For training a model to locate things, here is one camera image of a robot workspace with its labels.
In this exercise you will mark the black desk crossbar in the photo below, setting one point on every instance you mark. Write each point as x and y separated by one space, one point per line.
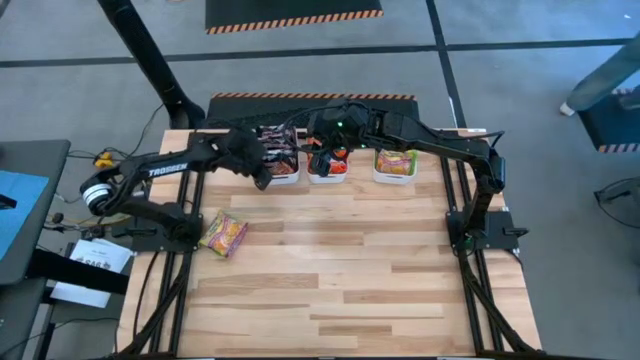
75 272

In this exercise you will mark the yellow connector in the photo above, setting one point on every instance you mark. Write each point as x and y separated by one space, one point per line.
103 160

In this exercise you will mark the hazard-striped black floor mat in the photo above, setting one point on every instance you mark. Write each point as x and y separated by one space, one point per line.
250 107
610 130
295 10

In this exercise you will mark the Maruchan lime chili shrimp pack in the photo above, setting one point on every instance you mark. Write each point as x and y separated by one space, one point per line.
395 162
223 234

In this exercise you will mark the blue sheet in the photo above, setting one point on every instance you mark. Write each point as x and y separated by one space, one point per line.
20 210

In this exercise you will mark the dark grey desk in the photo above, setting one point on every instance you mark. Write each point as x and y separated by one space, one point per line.
50 160

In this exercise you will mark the person's leg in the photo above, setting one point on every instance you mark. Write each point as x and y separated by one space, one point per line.
600 85

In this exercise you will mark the white plastic bin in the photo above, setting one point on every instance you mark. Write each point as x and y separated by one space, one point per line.
330 179
287 181
395 180

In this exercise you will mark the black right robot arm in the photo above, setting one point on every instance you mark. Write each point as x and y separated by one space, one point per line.
440 142

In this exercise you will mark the black camera stand pole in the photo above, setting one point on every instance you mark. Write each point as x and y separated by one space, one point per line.
145 50

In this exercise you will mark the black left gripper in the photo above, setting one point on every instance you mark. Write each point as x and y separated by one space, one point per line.
245 150

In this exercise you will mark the white paper sheet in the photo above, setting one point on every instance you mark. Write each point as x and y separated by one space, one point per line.
100 252

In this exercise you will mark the black aluminium table frame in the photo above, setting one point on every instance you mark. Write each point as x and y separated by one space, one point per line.
182 197
444 185

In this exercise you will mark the person's shoe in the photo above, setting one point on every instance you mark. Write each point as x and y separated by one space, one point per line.
566 109

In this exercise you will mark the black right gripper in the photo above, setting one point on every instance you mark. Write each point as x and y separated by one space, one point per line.
335 127

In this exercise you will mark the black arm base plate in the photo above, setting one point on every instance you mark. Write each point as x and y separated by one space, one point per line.
150 242
500 232

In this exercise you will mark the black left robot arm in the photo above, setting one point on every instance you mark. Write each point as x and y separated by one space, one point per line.
160 170

